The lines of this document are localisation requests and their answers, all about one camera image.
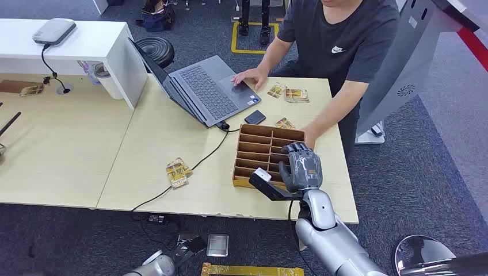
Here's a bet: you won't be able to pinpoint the person's left hand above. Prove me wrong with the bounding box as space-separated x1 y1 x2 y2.
301 125 320 151

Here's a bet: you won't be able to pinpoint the person's right hand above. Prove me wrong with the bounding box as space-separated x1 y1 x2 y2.
230 67 269 92

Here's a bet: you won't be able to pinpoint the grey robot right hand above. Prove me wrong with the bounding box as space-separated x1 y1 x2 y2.
278 142 323 194

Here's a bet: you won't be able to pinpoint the yellow patterned card stack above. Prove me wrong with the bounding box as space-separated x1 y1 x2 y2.
283 87 311 104
165 157 194 189

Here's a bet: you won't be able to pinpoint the person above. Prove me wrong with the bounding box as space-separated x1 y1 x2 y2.
230 0 401 164

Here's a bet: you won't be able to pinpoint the yellow floor tape square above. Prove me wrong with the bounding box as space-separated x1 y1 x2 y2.
231 21 280 55

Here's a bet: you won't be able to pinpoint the small black flat case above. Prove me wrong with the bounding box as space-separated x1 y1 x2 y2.
244 109 267 126

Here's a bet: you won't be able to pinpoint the grey open laptop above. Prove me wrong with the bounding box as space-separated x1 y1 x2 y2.
127 37 262 129

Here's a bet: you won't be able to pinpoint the black robot legs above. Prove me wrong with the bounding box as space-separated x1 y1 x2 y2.
238 0 273 47

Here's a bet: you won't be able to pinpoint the wooden divider box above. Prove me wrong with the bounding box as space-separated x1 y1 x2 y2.
232 123 307 190

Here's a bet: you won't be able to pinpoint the black round stool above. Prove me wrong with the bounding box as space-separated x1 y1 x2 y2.
135 36 176 70

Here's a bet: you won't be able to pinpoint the dark bag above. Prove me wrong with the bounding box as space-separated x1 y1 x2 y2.
135 0 177 33

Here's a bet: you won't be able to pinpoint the silver square floor plate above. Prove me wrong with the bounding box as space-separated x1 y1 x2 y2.
206 233 230 258

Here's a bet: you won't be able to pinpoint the yellow floor tape strip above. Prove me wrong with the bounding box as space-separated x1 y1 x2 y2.
200 262 305 276

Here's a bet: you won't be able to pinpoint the grey kiosk machine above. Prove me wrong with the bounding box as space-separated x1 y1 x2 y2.
355 0 488 146

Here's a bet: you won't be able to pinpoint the white paper cup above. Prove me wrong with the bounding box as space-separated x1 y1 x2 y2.
94 62 125 101

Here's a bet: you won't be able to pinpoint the chrome chair base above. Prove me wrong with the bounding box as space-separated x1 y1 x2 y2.
394 234 488 276

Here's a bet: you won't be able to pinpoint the white desk riser shelf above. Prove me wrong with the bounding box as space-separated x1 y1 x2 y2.
0 19 149 111

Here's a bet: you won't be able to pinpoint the clear plastic bottle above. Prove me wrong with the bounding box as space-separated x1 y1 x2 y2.
78 60 101 86

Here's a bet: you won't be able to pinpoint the grey flat device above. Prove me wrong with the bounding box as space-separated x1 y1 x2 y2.
32 17 77 47

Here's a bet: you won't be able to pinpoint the brown flat board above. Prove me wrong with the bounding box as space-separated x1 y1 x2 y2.
0 79 43 95

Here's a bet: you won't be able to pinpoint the black rod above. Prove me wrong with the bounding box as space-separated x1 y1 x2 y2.
0 111 22 138

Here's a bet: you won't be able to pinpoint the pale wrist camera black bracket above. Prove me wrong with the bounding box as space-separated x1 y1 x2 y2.
248 167 303 202

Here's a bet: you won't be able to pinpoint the black laptop power cable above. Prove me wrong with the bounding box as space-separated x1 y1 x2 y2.
131 121 241 213

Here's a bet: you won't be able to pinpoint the black device cable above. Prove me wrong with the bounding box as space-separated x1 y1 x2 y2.
40 43 72 95

